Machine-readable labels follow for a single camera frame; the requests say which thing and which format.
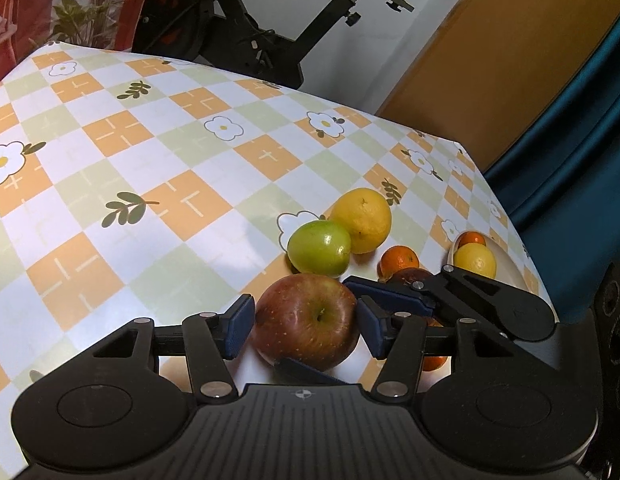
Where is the brown wooden door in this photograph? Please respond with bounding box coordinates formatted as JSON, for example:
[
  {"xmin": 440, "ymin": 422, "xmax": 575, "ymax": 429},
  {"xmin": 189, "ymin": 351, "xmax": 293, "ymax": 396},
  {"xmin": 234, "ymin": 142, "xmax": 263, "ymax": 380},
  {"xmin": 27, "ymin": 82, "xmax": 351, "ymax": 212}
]
[{"xmin": 375, "ymin": 0, "xmax": 620, "ymax": 173}]

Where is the black exercise bike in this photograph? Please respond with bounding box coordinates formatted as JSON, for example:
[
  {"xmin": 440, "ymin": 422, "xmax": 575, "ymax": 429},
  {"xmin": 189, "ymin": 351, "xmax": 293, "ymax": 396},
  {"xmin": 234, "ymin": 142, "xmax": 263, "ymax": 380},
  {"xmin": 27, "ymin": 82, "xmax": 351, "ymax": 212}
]
[{"xmin": 132, "ymin": 0, "xmax": 431, "ymax": 91}]

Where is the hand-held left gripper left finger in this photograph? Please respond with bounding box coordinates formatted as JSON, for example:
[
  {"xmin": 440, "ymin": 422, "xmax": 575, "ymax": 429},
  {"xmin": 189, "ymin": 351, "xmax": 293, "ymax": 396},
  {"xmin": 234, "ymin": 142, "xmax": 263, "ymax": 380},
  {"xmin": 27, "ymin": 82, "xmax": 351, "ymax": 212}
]
[{"xmin": 90, "ymin": 294, "xmax": 256, "ymax": 401}]

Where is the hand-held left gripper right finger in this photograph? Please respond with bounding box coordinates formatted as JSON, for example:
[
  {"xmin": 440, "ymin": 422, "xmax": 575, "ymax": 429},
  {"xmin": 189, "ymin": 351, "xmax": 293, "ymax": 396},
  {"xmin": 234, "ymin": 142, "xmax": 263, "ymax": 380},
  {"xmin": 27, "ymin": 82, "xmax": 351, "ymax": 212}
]
[{"xmin": 359, "ymin": 296, "xmax": 521, "ymax": 403}]

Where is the yellow orange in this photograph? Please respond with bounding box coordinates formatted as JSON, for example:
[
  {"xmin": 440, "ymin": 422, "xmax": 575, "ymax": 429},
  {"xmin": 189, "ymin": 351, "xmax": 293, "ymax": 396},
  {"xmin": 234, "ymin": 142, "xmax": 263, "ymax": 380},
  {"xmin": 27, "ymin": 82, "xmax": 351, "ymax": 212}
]
[{"xmin": 329, "ymin": 187, "xmax": 393, "ymax": 255}]

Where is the small green apple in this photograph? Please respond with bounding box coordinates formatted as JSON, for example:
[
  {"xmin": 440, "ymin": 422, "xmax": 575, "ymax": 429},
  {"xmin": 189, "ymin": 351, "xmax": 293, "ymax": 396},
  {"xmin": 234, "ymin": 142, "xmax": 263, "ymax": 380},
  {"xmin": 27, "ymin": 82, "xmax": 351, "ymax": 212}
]
[{"xmin": 287, "ymin": 220, "xmax": 352, "ymax": 277}]

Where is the checkered floral tablecloth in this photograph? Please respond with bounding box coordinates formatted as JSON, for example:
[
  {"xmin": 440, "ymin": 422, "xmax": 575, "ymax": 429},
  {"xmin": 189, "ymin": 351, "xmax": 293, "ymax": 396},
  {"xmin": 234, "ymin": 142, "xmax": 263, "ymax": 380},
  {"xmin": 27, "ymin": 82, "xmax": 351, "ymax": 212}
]
[{"xmin": 0, "ymin": 42, "xmax": 558, "ymax": 461}]

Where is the teal curtain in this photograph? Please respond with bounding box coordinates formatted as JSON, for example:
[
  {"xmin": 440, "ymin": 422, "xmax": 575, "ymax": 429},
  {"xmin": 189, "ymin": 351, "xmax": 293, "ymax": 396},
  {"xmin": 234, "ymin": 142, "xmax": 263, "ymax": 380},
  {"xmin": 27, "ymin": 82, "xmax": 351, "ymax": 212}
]
[{"xmin": 482, "ymin": 0, "xmax": 620, "ymax": 326}]

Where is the light red apple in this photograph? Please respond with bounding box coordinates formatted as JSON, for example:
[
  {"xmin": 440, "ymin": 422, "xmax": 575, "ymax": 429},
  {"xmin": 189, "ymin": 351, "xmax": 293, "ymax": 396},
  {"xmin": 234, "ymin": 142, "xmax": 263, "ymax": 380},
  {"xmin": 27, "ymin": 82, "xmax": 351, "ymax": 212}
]
[{"xmin": 252, "ymin": 274, "xmax": 362, "ymax": 372}]

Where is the beige plate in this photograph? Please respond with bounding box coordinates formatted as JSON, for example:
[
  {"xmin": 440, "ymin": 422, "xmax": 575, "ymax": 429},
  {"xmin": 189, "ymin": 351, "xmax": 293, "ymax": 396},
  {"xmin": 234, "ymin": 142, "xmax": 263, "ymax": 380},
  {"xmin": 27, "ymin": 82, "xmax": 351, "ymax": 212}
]
[{"xmin": 447, "ymin": 230, "xmax": 531, "ymax": 293}]

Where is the printed wall cloth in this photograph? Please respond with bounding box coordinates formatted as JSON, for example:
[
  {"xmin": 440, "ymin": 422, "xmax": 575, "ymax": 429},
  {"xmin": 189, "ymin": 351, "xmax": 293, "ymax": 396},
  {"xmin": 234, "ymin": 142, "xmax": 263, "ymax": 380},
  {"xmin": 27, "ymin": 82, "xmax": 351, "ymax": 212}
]
[{"xmin": 0, "ymin": 0, "xmax": 153, "ymax": 91}]

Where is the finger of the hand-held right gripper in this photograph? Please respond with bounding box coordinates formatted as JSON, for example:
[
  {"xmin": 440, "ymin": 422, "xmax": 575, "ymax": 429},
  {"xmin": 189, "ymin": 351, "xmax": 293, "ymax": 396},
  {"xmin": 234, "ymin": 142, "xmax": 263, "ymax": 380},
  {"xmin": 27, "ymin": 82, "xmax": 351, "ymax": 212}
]
[
  {"xmin": 344, "ymin": 266, "xmax": 491, "ymax": 318},
  {"xmin": 276, "ymin": 357, "xmax": 341, "ymax": 386}
]

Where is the yellow lemon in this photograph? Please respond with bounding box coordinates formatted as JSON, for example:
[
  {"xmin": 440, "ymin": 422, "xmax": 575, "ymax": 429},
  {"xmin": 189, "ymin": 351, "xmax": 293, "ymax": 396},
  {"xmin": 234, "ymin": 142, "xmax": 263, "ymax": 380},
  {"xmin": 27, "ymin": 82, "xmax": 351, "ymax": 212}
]
[{"xmin": 453, "ymin": 242, "xmax": 498, "ymax": 281}]

